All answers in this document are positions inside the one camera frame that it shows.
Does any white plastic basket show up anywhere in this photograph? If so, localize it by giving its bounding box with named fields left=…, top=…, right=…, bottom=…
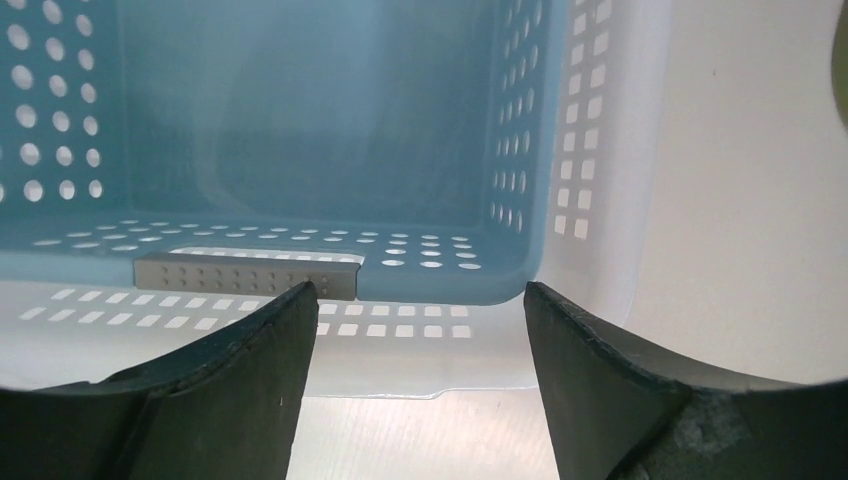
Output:
left=1, top=1, right=672, bottom=398

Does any blue perforated basket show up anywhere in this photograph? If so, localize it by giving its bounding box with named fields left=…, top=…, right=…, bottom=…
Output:
left=1, top=1, right=569, bottom=305

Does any green plastic waste bin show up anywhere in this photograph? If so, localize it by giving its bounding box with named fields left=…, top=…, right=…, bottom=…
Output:
left=830, top=1, right=847, bottom=127

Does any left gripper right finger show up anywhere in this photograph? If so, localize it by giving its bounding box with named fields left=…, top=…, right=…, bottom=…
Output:
left=523, top=282, right=847, bottom=479

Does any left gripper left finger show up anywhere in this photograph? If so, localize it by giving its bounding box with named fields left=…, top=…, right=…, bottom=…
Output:
left=1, top=281, right=319, bottom=479

